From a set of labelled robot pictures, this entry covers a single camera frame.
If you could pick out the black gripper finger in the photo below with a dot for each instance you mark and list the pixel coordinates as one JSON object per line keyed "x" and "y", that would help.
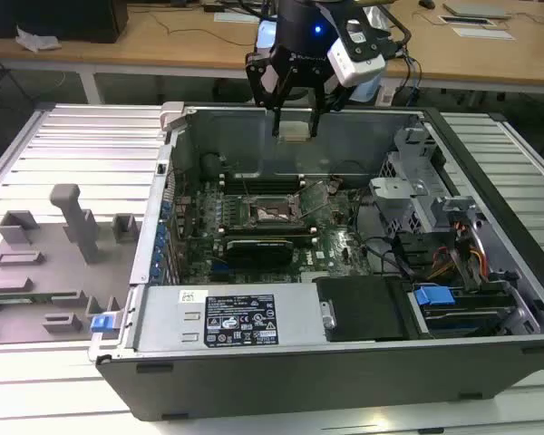
{"x": 319, "y": 97}
{"x": 256, "y": 74}

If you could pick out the silver square CPU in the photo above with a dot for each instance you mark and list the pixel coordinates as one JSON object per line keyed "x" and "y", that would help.
{"x": 295, "y": 132}

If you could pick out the black RAM slot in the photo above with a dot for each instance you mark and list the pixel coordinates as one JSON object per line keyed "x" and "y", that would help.
{"x": 263, "y": 184}
{"x": 306, "y": 238}
{"x": 263, "y": 176}
{"x": 263, "y": 180}
{"x": 267, "y": 228}
{"x": 267, "y": 235}
{"x": 267, "y": 231}
{"x": 263, "y": 188}

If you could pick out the CPU socket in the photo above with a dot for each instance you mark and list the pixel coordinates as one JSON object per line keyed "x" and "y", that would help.
{"x": 272, "y": 213}

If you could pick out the blue slot retainer clip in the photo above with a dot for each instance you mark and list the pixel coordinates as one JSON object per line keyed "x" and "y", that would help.
{"x": 167, "y": 209}
{"x": 158, "y": 254}
{"x": 154, "y": 271}
{"x": 162, "y": 232}

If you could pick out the white paper sheet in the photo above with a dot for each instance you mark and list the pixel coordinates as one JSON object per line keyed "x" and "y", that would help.
{"x": 236, "y": 17}
{"x": 482, "y": 34}

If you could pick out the wooden desk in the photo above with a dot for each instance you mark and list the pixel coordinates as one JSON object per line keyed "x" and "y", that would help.
{"x": 172, "y": 50}

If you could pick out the black computer mouse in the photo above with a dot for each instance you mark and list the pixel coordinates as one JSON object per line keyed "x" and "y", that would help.
{"x": 427, "y": 3}

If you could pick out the green motherboard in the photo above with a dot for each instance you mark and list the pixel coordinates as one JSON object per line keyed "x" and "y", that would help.
{"x": 344, "y": 244}

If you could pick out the black framed white strip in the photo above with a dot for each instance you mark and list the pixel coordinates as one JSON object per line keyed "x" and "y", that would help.
{"x": 467, "y": 20}

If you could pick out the black graphics card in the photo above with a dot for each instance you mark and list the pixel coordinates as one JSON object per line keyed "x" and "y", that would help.
{"x": 258, "y": 254}

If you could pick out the grey laptop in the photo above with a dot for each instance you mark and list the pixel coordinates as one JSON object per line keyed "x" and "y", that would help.
{"x": 476, "y": 10}

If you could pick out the silver ribbed heat sink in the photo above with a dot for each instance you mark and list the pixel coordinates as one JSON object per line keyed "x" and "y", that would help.
{"x": 316, "y": 277}

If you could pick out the black box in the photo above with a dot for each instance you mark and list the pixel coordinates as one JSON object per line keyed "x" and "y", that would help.
{"x": 50, "y": 18}

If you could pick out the black plastic shroud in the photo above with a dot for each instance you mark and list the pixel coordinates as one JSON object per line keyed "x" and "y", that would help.
{"x": 367, "y": 308}

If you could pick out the white crumpled paper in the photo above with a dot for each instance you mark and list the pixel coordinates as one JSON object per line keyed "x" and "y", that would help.
{"x": 36, "y": 41}

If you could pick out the hard disk in blue carrier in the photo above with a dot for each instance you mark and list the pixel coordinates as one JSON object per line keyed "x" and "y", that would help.
{"x": 433, "y": 299}

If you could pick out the silver power supply unit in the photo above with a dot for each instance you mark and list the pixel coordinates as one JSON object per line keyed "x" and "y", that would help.
{"x": 163, "y": 317}

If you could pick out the grey parts rack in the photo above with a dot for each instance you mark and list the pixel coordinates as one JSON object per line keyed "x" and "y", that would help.
{"x": 50, "y": 272}

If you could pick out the black open PC case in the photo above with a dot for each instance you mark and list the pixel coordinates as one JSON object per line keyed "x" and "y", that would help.
{"x": 299, "y": 385}

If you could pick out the blue case latch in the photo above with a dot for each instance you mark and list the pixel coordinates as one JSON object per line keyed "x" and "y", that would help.
{"x": 100, "y": 324}

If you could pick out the green RAM stick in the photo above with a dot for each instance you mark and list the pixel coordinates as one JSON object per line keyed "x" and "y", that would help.
{"x": 27, "y": 299}

